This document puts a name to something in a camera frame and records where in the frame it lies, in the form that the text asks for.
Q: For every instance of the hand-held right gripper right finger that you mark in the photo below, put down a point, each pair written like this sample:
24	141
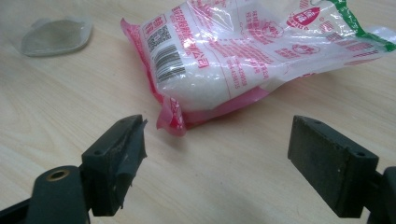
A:
330	165

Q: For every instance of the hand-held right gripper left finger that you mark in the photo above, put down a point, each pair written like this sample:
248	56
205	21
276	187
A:
107	161

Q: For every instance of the clear plastic container with lid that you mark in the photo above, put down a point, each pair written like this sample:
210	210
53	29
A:
56	37

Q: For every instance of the pink printed bag white granules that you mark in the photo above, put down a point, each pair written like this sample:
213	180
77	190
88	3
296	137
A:
224	59

